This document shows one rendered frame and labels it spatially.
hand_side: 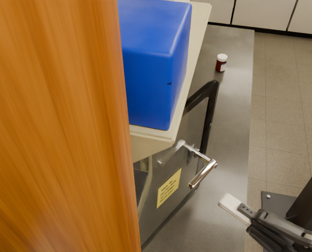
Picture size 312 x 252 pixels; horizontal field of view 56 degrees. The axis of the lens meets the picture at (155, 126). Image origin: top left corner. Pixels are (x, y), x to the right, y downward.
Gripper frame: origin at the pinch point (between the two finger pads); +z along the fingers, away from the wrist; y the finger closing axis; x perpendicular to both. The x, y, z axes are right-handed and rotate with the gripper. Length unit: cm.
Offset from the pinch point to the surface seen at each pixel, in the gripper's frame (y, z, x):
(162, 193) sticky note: -2.0, 14.1, 6.2
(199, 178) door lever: 0.9, 9.5, -0.4
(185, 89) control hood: 31.1, 8.7, 9.0
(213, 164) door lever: 0.8, 9.2, -5.3
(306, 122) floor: -120, 10, -176
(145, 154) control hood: 28.0, 7.4, 17.4
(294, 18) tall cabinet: -97, 80, -294
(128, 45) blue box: 40.2, 9.5, 16.7
